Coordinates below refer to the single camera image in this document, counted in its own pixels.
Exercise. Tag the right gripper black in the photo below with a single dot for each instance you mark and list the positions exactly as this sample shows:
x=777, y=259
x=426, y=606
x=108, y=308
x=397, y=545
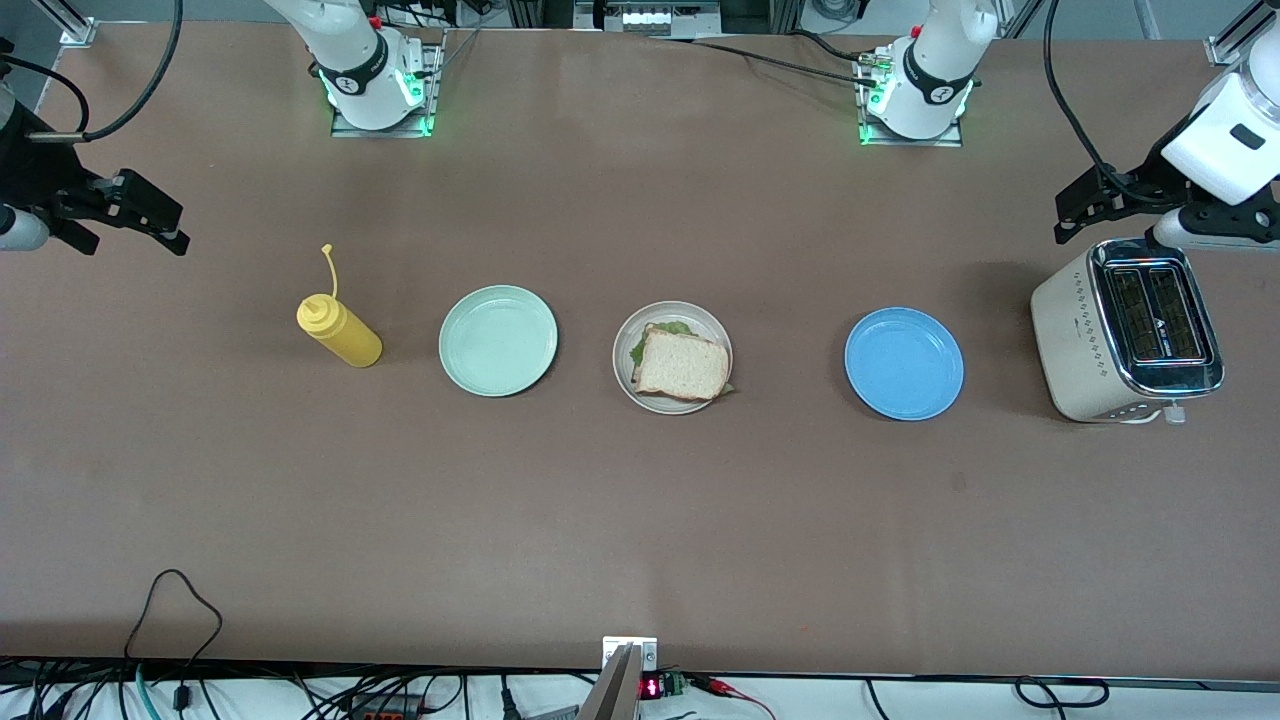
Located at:
x=35, y=178

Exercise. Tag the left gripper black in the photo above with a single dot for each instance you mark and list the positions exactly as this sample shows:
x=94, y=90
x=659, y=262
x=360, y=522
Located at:
x=1140, y=181

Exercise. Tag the yellow squeeze bottle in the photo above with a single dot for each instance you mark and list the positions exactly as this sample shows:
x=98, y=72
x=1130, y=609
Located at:
x=345, y=340

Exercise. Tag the green lettuce leaf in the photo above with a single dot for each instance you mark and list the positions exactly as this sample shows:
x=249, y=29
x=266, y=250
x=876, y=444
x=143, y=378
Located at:
x=675, y=327

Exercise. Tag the blue plate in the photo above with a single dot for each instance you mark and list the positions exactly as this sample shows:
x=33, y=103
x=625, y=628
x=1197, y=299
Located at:
x=903, y=363

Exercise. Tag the light green plate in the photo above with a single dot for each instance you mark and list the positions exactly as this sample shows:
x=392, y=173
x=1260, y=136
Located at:
x=497, y=340

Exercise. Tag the beige plate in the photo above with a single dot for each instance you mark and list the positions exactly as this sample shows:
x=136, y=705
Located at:
x=705, y=325

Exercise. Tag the beige chrome toaster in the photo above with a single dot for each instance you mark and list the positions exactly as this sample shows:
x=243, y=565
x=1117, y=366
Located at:
x=1070, y=340

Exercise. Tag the white power strip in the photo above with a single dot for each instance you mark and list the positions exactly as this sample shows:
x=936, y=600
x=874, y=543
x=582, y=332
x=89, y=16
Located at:
x=645, y=18

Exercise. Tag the red digit display module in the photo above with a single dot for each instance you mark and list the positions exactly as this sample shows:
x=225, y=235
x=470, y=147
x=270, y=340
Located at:
x=655, y=688

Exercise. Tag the grey metal bar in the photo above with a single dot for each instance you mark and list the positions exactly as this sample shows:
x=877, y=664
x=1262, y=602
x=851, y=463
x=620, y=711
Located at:
x=612, y=695

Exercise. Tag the aluminium frame bracket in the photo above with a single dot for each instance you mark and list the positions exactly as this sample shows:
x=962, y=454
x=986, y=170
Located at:
x=1225, y=48
x=75, y=30

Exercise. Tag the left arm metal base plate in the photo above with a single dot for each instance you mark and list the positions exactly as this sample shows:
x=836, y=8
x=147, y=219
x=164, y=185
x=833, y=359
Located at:
x=915, y=142

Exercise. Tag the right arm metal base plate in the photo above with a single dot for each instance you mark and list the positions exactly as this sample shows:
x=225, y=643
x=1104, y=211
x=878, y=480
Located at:
x=432, y=100

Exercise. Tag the small metal bracket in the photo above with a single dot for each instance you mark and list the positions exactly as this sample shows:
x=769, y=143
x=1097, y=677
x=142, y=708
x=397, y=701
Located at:
x=645, y=655

